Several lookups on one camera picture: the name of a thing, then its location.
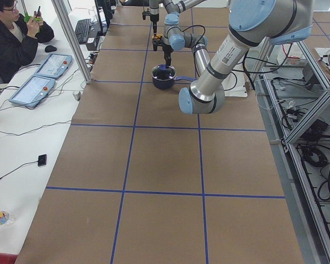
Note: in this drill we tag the red white plastic bottle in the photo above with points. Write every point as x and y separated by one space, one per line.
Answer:
6 218

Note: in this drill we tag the glass pot lid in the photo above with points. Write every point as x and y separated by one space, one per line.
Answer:
163 72

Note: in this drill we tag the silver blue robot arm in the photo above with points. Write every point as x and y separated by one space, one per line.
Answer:
171 7
249 23

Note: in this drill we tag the small black phone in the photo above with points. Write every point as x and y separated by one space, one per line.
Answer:
42 160

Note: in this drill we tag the aluminium frame post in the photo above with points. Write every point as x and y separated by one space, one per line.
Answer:
68 30

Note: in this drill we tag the lower teach pendant tablet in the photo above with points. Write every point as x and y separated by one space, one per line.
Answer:
33 91

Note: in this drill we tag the dark blue cooking pot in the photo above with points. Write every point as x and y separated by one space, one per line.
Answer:
167 84

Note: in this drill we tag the black computer mouse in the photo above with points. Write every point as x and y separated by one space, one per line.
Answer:
50 48

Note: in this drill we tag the person in black jacket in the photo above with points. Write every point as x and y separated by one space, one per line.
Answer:
19 40

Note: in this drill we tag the aluminium frame rack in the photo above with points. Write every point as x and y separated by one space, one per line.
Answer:
293 90

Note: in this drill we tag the black keyboard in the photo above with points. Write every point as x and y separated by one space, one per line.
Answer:
82 30

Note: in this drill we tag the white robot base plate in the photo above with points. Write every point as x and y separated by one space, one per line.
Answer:
234 84

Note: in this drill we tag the upper teach pendant tablet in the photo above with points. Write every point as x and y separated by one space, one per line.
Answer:
54 66

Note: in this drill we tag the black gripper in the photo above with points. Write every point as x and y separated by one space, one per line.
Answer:
166 49
154 17

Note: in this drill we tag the yellow toy corn cob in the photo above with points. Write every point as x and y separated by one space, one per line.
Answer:
156 37

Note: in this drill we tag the teach pendant tablet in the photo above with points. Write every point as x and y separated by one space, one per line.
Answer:
54 66
33 91

